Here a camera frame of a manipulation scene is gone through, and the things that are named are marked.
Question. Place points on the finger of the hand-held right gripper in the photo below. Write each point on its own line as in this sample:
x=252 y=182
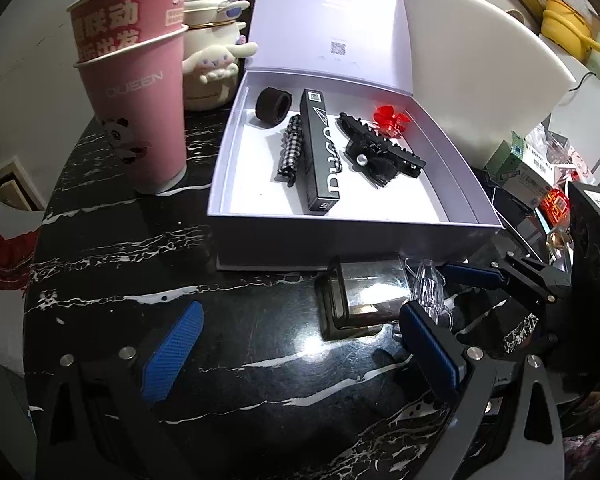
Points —
x=472 y=275
x=480 y=317

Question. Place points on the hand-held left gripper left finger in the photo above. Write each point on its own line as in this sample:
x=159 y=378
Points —
x=175 y=355

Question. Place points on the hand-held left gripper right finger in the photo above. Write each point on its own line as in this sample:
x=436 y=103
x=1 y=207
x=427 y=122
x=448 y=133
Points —
x=430 y=350

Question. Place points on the clear plastic hair clip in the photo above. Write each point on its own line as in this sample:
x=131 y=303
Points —
x=430 y=290

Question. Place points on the black toothed hair clip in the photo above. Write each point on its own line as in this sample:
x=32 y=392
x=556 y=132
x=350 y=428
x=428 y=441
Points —
x=405 y=157

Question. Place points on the lavender gift box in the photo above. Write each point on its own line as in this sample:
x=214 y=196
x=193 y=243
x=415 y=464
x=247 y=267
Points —
x=260 y=210

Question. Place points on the red hair claw clip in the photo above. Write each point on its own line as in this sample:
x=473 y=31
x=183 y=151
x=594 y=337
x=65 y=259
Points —
x=392 y=120

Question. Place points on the long black lip gloss box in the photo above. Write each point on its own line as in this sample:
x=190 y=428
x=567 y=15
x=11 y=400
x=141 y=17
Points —
x=320 y=160

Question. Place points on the black band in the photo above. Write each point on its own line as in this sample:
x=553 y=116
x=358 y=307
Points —
x=270 y=105

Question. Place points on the red packet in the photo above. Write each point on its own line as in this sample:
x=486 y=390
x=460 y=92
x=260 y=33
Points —
x=555 y=205

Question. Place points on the dark smartphone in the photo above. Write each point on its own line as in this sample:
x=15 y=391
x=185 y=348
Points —
x=515 y=205

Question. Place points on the dark square glossy case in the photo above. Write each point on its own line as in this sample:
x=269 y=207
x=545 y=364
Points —
x=365 y=290

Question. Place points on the blue white medicine box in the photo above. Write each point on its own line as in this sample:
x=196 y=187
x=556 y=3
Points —
x=535 y=172

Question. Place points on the green white medicine box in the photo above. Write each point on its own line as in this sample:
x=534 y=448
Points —
x=502 y=157

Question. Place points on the black bow hair clip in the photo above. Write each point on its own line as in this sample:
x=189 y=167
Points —
x=375 y=170

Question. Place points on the white appliance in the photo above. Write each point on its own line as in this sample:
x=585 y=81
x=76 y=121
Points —
x=590 y=125

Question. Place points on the red plaid cloth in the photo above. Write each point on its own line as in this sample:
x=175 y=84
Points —
x=5 y=260

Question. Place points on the white plastic board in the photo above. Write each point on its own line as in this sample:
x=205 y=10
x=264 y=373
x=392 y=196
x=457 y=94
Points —
x=480 y=60

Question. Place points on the black white checkered hair clip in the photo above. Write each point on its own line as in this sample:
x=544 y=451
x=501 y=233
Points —
x=290 y=155

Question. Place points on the pink paper cup panda print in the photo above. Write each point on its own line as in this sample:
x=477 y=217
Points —
x=140 y=120

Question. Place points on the yellow enamel pot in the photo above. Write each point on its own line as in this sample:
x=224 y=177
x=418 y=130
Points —
x=565 y=25

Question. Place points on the white plush dog jar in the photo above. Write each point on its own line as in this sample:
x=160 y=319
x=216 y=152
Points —
x=215 y=70

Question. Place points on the pink paper cup red print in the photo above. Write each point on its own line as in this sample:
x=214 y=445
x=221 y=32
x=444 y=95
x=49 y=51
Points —
x=125 y=15

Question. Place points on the beige wall vent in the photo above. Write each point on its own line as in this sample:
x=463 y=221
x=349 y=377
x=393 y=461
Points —
x=10 y=185

